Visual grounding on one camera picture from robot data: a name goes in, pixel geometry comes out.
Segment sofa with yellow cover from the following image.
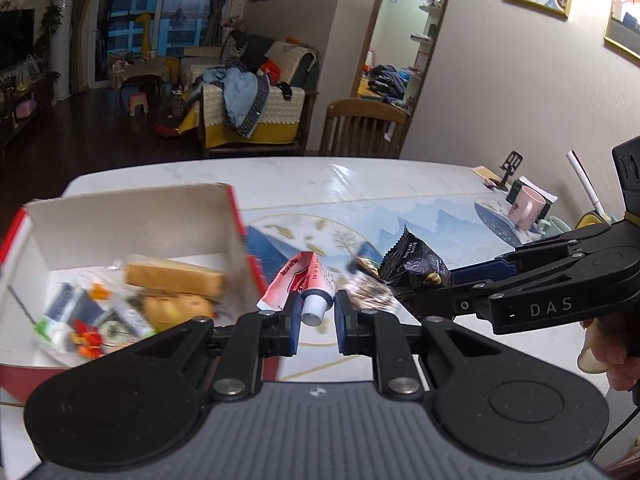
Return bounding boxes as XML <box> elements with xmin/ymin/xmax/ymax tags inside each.
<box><xmin>180</xmin><ymin>35</ymin><xmax>321</xmax><ymax>156</ymax></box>

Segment pile of blue clothes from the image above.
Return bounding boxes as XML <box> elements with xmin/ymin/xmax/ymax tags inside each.
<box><xmin>202</xmin><ymin>65</ymin><xmax>273</xmax><ymax>138</ymax></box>

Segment blue mountain print table mat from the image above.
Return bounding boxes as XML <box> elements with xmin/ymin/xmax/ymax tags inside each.
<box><xmin>245</xmin><ymin>195</ymin><xmax>551</xmax><ymax>361</ymax></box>

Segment white and red cardboard box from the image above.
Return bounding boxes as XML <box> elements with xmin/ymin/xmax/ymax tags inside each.
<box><xmin>0</xmin><ymin>182</ymin><xmax>271</xmax><ymax>406</ymax></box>

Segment green cup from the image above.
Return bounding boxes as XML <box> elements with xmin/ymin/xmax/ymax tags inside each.
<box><xmin>537</xmin><ymin>216</ymin><xmax>573</xmax><ymax>238</ymax></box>

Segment black cable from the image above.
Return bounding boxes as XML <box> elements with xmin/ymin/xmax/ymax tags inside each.
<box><xmin>597</xmin><ymin>405</ymin><xmax>640</xmax><ymax>471</ymax></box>

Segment red floor item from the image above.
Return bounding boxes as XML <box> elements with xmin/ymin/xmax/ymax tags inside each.
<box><xmin>152</xmin><ymin>110</ymin><xmax>183</xmax><ymax>138</ymax></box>

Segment glass balcony door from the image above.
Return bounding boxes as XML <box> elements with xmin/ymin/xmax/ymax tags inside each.
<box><xmin>87</xmin><ymin>0</ymin><xmax>218</xmax><ymax>93</ymax></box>

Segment wall shelf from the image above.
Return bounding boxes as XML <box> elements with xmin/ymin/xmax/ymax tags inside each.
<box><xmin>410</xmin><ymin>0</ymin><xmax>446</xmax><ymax>76</ymax></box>

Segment person's right hand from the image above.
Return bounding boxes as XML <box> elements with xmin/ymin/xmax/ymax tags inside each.
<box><xmin>576</xmin><ymin>317</ymin><xmax>640</xmax><ymax>392</ymax></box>

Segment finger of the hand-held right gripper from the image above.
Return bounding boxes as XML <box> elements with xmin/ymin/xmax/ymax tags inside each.
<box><xmin>449</xmin><ymin>222</ymin><xmax>624</xmax><ymax>287</ymax></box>
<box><xmin>412</xmin><ymin>254</ymin><xmax>584</xmax><ymax>323</ymax></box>

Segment black snack packet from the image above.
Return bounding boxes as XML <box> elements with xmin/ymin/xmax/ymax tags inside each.
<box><xmin>377</xmin><ymin>225</ymin><xmax>453</xmax><ymax>321</ymax></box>

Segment wooden chair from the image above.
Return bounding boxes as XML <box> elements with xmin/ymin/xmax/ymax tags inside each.
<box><xmin>319</xmin><ymin>99</ymin><xmax>410</xmax><ymax>158</ymax></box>

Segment red and white toothpaste tube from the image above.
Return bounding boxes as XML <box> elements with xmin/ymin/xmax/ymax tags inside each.
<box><xmin>256</xmin><ymin>251</ymin><xmax>335</xmax><ymax>326</ymax></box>

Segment bed with clothes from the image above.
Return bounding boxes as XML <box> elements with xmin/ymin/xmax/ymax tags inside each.
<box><xmin>357</xmin><ymin>62</ymin><xmax>421</xmax><ymax>106</ymax></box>

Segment dark television cabinet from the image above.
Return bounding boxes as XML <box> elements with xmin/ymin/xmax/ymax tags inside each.
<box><xmin>0</xmin><ymin>72</ymin><xmax>63</xmax><ymax>153</ymax></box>

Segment black phone stand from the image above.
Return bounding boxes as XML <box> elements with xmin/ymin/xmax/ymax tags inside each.
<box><xmin>492</xmin><ymin>151</ymin><xmax>525</xmax><ymax>192</ymax></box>

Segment black television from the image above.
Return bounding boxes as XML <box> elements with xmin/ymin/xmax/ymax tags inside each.
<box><xmin>0</xmin><ymin>7</ymin><xmax>37</xmax><ymax>73</ymax></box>

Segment tan bread bar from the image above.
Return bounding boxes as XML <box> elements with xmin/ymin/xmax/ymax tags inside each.
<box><xmin>124</xmin><ymin>260</ymin><xmax>225</xmax><ymax>297</ymax></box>

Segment pink cup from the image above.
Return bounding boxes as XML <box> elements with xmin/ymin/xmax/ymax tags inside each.
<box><xmin>507</xmin><ymin>185</ymin><xmax>548</xmax><ymax>231</ymax></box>

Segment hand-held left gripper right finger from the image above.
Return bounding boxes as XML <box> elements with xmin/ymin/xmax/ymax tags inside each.
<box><xmin>334</xmin><ymin>290</ymin><xmax>496</xmax><ymax>398</ymax></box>

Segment yellow snack packet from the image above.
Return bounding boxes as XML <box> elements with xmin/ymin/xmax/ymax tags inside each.
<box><xmin>137</xmin><ymin>294</ymin><xmax>216</xmax><ymax>328</ymax></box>

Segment white standing air conditioner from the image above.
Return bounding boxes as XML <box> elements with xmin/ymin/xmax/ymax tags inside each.
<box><xmin>52</xmin><ymin>0</ymin><xmax>76</xmax><ymax>98</ymax></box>

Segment red and orange packet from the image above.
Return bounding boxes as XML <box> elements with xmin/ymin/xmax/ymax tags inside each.
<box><xmin>70</xmin><ymin>327</ymin><xmax>103</xmax><ymax>360</ymax></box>

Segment blue and white packet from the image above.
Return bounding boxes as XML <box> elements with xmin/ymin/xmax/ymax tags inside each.
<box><xmin>35</xmin><ymin>280</ymin><xmax>108</xmax><ymax>356</ymax></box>

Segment gold framed wall picture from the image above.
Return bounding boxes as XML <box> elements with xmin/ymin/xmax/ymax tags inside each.
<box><xmin>604</xmin><ymin>0</ymin><xmax>640</xmax><ymax>63</ymax></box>

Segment yellow giraffe toy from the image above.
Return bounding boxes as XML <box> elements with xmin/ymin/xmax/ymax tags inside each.
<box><xmin>135</xmin><ymin>14</ymin><xmax>156</xmax><ymax>58</ymax></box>

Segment hanging green plant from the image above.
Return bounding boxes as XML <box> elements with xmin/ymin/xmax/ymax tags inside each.
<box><xmin>32</xmin><ymin>2</ymin><xmax>66</xmax><ymax>66</ymax></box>

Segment speckled snack packet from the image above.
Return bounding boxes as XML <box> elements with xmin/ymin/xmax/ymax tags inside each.
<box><xmin>340</xmin><ymin>242</ymin><xmax>401</xmax><ymax>316</ymax></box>

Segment coffee table with cloth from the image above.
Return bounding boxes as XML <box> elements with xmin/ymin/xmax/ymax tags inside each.
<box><xmin>110</xmin><ymin>57</ymin><xmax>173</xmax><ymax>106</ymax></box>

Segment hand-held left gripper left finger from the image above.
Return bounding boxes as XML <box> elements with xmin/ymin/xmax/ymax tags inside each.
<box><xmin>150</xmin><ymin>292</ymin><xmax>305</xmax><ymax>398</ymax></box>

